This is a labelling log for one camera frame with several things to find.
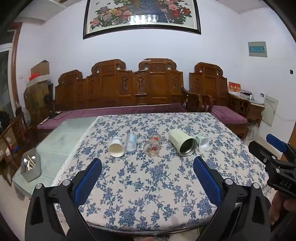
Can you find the red gift box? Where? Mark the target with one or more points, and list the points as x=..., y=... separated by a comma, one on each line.
x=234, y=86

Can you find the person's right hand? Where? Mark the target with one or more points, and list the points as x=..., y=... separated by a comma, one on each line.
x=277, y=207

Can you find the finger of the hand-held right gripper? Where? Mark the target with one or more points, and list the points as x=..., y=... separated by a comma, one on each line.
x=275, y=141
x=260, y=150

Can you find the large cardboard box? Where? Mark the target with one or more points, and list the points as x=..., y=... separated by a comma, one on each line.
x=37, y=97

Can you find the blue floral tablecloth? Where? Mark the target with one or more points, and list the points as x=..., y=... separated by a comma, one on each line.
x=143, y=185

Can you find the carved wooden sofa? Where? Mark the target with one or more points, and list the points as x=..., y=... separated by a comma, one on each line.
x=129, y=90

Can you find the clear plastic bag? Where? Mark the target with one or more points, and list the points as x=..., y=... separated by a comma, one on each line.
x=254, y=131

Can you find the purple armchair cushion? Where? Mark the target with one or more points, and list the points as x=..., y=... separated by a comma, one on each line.
x=229, y=114

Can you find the carved wooden armchair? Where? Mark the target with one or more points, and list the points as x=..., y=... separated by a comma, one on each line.
x=215, y=85

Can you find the grey wall panel box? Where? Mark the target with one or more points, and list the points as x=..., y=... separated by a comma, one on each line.
x=257, y=49

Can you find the small cardboard box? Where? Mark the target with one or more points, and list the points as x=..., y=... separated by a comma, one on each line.
x=41, y=68

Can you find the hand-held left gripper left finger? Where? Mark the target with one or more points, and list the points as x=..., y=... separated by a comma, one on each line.
x=89, y=180

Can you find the small green white cup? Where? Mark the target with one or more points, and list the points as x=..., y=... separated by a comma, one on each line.
x=203, y=141

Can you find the purple sofa cushion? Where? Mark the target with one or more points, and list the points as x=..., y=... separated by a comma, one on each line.
x=111, y=112

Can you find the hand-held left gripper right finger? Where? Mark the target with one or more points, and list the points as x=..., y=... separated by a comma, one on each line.
x=207, y=183

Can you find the white paper cup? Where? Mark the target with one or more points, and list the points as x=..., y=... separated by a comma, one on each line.
x=116, y=150

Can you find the glass cup red flowers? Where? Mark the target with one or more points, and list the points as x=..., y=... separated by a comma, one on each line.
x=152, y=146

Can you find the wooden rack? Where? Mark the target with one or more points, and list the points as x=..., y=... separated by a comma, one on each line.
x=13, y=139

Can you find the clear plastic cup blue print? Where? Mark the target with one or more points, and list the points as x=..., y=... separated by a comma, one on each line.
x=131, y=143

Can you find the wooden side table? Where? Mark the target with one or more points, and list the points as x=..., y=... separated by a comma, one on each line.
x=255, y=111

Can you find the framed flower painting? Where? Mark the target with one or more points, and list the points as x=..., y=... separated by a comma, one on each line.
x=141, y=16

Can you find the glass top table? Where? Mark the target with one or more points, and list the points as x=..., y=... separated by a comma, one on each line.
x=60, y=143

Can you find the cream steel-lined cup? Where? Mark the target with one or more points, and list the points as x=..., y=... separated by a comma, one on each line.
x=181, y=143

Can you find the white box blue label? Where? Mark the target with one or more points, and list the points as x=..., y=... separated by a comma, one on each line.
x=261, y=97

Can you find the red cloth bundle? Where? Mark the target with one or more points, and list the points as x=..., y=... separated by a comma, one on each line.
x=34, y=76

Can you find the grey plastic container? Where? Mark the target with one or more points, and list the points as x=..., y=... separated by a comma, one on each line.
x=32, y=171

